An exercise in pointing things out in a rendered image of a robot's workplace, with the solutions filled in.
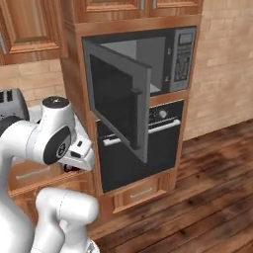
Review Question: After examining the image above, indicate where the wooden drawer under oven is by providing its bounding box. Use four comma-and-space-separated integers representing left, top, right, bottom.
113, 175, 170, 212

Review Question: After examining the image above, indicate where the tall wooden appliance cabinet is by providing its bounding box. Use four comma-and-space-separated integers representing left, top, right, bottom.
59, 14, 204, 215

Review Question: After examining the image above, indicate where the grey microwave door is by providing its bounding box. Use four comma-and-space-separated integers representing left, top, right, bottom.
82, 40, 153, 164

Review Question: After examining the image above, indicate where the wooden cupboard door above microwave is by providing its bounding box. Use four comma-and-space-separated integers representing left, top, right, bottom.
147, 0, 204, 18
72, 0, 148, 24

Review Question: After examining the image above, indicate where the dark microwave door handle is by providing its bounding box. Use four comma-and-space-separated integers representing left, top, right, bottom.
129, 87, 143, 151

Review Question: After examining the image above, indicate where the silver oven door handle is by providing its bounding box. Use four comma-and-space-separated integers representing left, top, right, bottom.
102, 119, 182, 147

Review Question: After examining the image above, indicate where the wooden drawer under counter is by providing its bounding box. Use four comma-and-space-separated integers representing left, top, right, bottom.
7, 160, 91, 196

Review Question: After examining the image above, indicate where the silver toaster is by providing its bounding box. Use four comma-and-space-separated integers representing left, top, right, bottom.
0, 87, 31, 123

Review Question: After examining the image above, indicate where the large wooden wall cupboard door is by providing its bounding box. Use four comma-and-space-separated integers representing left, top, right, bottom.
0, 0, 69, 65

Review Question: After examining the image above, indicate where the silver drawer handle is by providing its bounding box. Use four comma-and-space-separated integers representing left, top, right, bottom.
129, 187, 154, 200
15, 167, 52, 181

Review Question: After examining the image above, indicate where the dark red mug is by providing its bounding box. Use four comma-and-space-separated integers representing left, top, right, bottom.
62, 163, 82, 173

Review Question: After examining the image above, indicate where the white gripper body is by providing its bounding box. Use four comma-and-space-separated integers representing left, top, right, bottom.
58, 146, 97, 172

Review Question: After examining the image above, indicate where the black built-in oven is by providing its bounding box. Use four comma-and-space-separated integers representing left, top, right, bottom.
96, 99, 185, 194

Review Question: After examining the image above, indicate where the silver microwave oven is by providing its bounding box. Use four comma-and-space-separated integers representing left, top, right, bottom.
82, 26, 198, 97

